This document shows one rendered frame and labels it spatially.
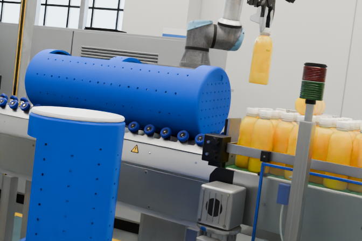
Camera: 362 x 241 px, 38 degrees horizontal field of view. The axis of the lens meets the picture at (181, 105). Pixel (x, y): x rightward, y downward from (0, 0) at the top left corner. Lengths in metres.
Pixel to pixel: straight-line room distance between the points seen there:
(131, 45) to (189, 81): 1.94
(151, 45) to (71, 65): 1.57
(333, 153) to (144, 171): 0.74
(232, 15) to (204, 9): 2.55
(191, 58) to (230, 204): 1.00
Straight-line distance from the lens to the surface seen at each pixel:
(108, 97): 2.07
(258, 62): 1.87
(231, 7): 2.43
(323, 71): 1.45
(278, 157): 1.66
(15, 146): 2.46
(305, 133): 1.45
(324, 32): 4.67
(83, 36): 4.03
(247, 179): 1.68
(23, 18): 3.08
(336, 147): 1.62
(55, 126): 1.47
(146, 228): 2.48
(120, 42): 3.85
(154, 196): 2.02
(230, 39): 2.44
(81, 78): 2.16
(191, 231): 1.96
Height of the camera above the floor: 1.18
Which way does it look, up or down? 3 degrees down
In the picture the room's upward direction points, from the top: 7 degrees clockwise
